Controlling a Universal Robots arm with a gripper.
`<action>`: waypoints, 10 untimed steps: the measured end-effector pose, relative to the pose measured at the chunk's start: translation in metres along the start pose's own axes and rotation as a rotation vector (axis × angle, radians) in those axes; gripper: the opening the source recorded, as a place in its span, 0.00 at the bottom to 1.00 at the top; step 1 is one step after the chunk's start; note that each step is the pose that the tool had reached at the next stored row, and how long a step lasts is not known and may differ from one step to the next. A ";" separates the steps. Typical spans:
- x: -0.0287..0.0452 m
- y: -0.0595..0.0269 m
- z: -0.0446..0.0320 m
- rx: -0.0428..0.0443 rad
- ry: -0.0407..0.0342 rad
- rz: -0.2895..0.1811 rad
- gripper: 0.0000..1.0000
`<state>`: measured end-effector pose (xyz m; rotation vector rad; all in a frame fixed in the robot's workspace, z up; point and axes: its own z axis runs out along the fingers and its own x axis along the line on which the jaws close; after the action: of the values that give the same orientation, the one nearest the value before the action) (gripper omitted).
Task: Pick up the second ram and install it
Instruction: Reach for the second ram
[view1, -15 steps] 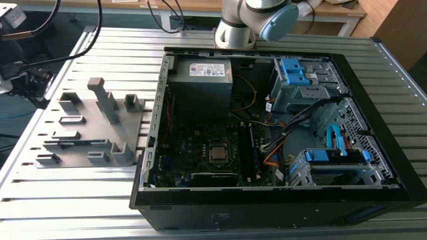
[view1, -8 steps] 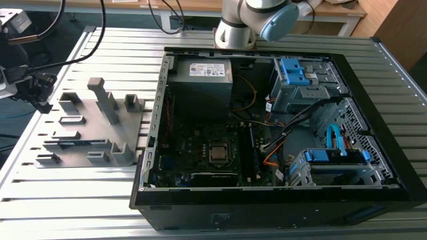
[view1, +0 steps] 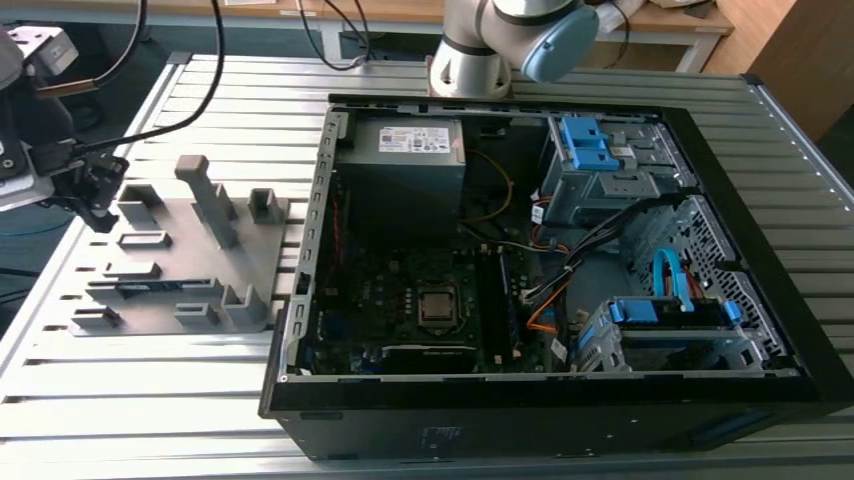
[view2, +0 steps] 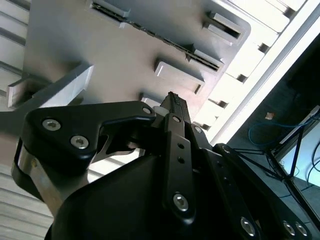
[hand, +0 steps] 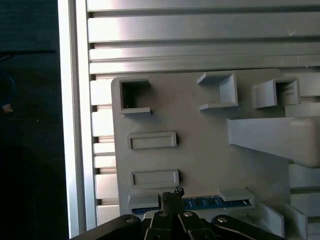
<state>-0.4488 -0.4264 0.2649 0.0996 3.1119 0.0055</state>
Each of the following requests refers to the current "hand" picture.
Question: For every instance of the blue RAM stick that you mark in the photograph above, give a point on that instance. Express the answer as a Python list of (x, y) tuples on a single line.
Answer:
[(212, 202)]

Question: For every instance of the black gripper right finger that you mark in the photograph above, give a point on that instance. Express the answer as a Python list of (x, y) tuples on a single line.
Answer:
[(200, 227)]

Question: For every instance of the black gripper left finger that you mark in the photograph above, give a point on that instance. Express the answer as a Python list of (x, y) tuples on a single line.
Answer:
[(155, 227)]

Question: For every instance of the grey plastic parts rack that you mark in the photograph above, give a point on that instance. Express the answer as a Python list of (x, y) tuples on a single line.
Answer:
[(200, 155)]

